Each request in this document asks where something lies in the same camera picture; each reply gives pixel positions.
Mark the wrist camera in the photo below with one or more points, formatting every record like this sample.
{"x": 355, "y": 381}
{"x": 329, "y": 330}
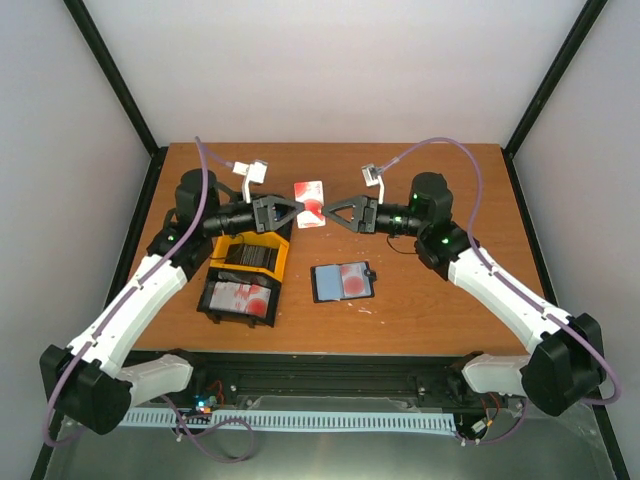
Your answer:
{"x": 252, "y": 173}
{"x": 373, "y": 177}

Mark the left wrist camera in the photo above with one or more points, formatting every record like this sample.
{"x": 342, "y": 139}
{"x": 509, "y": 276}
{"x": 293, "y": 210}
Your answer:
{"x": 252, "y": 173}

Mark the right black frame post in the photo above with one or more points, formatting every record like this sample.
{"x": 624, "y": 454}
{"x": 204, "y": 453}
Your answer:
{"x": 569, "y": 48}

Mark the right black card bin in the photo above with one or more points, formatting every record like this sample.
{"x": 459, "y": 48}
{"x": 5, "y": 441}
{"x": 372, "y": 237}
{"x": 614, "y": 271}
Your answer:
{"x": 274, "y": 221}

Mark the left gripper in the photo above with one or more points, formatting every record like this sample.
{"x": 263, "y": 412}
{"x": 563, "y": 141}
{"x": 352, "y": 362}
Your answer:
{"x": 264, "y": 208}

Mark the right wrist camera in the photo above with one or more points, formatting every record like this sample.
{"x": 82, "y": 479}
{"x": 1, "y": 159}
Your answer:
{"x": 373, "y": 177}

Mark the black card bin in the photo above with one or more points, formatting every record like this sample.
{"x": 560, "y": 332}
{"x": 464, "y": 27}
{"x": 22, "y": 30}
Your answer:
{"x": 274, "y": 221}
{"x": 217, "y": 316}

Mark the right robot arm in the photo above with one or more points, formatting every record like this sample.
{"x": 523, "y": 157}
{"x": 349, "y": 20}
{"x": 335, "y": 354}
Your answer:
{"x": 530, "y": 330}

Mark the dark grey card stack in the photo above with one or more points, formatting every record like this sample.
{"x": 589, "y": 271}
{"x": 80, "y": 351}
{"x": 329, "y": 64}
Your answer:
{"x": 254, "y": 256}

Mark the red white card stack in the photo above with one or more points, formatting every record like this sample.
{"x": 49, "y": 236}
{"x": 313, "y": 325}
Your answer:
{"x": 240, "y": 298}

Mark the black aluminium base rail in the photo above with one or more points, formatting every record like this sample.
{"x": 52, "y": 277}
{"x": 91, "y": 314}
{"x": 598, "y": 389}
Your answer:
{"x": 434, "y": 382}

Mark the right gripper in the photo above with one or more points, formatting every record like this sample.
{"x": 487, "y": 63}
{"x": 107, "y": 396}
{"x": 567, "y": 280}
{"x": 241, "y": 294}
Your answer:
{"x": 363, "y": 220}

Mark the left black card bin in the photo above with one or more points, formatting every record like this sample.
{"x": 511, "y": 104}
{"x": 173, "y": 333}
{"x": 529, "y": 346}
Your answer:
{"x": 217, "y": 316}

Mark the small electronics board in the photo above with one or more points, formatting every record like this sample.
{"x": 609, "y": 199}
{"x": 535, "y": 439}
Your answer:
{"x": 211, "y": 399}

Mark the left black frame post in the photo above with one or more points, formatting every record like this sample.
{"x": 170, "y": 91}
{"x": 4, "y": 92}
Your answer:
{"x": 88, "y": 29}

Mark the black frame post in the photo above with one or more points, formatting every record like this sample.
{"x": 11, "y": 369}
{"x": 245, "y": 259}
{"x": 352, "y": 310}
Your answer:
{"x": 569, "y": 48}
{"x": 88, "y": 29}

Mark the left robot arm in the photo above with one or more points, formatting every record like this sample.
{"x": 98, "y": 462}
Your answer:
{"x": 115, "y": 340}

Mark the black card holder wallet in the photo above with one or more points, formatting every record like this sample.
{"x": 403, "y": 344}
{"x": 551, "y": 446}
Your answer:
{"x": 326, "y": 283}

